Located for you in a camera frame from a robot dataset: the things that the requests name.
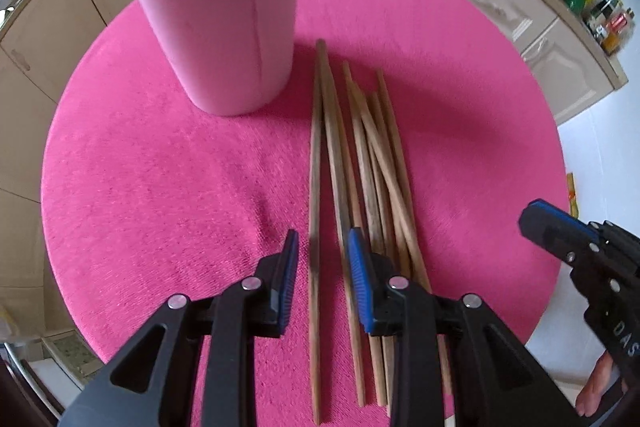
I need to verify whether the right hand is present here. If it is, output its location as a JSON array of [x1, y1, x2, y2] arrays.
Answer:
[[575, 352, 614, 417]]

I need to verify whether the pink round tablecloth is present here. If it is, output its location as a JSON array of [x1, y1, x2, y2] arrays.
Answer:
[[40, 0, 572, 427]]

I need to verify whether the red cap sauce bottle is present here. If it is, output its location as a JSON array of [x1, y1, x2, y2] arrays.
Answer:
[[600, 8, 636, 56]]

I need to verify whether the pink cup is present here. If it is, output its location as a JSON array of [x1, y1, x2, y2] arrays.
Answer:
[[138, 0, 296, 117]]

